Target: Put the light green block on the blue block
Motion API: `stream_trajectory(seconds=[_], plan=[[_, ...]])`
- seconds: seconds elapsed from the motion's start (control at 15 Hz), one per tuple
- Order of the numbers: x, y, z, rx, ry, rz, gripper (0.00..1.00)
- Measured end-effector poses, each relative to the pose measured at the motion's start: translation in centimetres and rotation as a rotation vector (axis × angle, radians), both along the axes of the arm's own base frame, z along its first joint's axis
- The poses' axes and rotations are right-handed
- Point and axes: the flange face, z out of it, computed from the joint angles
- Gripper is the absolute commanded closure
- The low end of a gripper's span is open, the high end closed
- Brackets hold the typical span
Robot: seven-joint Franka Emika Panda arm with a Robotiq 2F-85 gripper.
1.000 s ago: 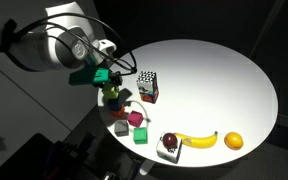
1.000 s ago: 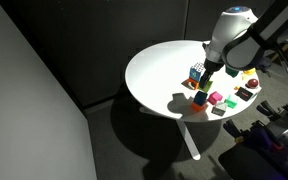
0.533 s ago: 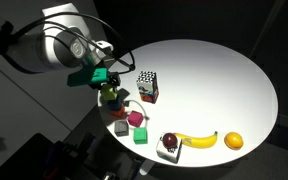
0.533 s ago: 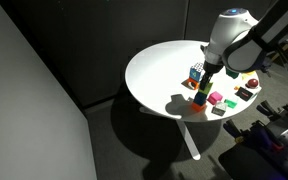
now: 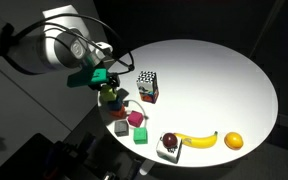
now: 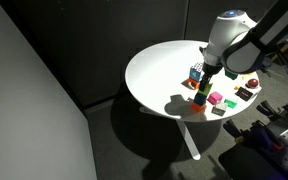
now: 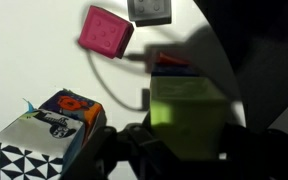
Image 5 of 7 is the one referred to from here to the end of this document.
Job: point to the orange block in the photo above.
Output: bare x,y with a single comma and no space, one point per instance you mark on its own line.
118,113

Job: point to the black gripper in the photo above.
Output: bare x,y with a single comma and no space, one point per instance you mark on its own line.
112,80

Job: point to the white table leg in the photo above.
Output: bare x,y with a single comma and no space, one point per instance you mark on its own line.
144,168

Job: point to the grey block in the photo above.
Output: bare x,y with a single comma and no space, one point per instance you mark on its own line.
121,128

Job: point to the dark green block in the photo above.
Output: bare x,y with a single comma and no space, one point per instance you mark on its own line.
140,136

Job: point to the white and black box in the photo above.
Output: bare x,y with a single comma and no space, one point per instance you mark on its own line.
169,151

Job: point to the light green block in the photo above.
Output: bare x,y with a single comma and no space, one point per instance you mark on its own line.
107,93

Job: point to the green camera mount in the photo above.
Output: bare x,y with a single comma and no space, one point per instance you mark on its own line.
89,77

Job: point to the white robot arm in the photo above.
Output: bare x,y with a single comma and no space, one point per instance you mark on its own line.
54,46

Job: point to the checkered black white box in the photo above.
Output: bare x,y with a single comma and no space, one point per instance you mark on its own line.
148,86

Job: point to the yellow banana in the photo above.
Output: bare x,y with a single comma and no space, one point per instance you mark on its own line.
197,140

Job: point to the magenta block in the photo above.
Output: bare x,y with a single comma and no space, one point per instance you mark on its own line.
135,118

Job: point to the yellow lemon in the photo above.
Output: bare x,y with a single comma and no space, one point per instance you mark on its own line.
233,140

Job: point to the blue block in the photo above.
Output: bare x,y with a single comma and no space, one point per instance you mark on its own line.
115,105

